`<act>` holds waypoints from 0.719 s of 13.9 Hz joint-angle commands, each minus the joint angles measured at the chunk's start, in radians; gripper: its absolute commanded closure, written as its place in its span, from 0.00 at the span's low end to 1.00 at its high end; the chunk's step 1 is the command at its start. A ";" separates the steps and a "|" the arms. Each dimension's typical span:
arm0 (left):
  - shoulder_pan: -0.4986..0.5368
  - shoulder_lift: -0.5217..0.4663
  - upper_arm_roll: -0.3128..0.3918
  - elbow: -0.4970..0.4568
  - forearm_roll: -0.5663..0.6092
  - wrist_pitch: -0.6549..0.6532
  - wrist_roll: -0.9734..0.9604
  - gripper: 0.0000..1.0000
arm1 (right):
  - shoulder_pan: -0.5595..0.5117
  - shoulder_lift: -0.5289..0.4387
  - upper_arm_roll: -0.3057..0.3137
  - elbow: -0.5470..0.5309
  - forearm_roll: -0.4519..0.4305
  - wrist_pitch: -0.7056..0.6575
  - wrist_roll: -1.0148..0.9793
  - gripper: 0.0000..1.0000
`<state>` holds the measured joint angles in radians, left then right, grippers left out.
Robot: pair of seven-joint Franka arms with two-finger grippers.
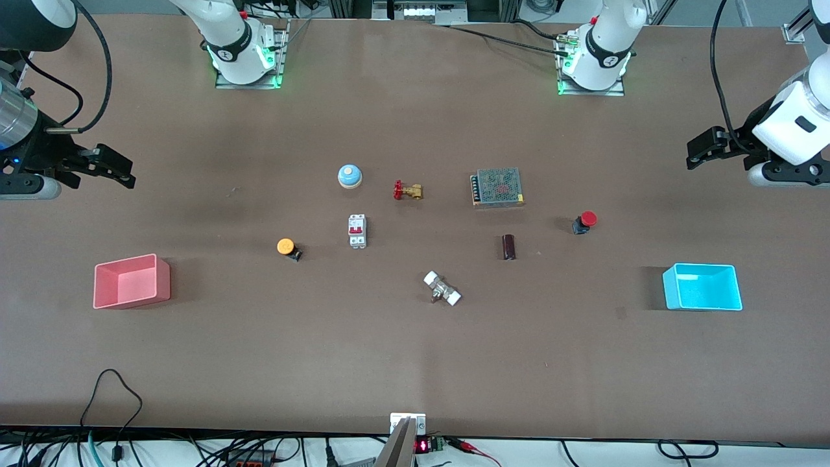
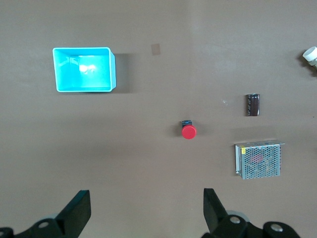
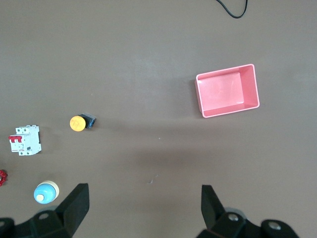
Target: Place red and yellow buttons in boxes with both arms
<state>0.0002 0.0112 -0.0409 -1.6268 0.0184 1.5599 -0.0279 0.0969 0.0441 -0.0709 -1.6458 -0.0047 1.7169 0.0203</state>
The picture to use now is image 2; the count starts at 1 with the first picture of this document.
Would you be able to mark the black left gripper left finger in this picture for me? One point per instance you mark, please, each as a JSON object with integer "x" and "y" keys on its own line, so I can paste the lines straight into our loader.
{"x": 74, "y": 215}

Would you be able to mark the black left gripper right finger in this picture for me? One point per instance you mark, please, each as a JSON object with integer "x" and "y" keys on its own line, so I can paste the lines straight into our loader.
{"x": 215, "y": 218}

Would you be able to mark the red mushroom push button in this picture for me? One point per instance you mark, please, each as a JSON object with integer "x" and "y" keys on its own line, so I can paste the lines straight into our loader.
{"x": 189, "y": 132}

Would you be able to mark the perforated metal power supply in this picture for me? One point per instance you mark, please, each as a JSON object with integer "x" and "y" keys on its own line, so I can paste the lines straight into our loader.
{"x": 260, "y": 161}

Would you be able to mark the dark brown cylindrical capacitor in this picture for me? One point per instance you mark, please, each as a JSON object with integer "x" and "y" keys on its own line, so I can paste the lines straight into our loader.
{"x": 252, "y": 105}

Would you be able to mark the cyan plastic box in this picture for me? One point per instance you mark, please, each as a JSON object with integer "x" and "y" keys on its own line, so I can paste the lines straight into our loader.
{"x": 81, "y": 70}

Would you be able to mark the brown tape patch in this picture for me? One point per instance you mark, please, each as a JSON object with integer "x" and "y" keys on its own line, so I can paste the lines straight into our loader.
{"x": 156, "y": 49}

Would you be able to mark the white and beige connector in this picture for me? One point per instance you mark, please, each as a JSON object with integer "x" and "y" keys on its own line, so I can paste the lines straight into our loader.
{"x": 311, "y": 55}

